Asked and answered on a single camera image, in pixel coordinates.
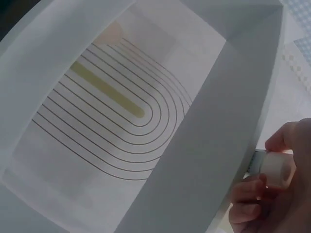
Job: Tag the person's right thumb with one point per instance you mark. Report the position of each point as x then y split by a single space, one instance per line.
285 137

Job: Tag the person's right fingers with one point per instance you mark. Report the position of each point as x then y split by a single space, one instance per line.
245 194

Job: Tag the translucent white plastic box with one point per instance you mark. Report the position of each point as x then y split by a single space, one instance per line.
206 145

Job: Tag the person's right hand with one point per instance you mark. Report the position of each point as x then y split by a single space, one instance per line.
301 199

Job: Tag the small white tape roll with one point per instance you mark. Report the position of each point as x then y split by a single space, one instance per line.
277 170

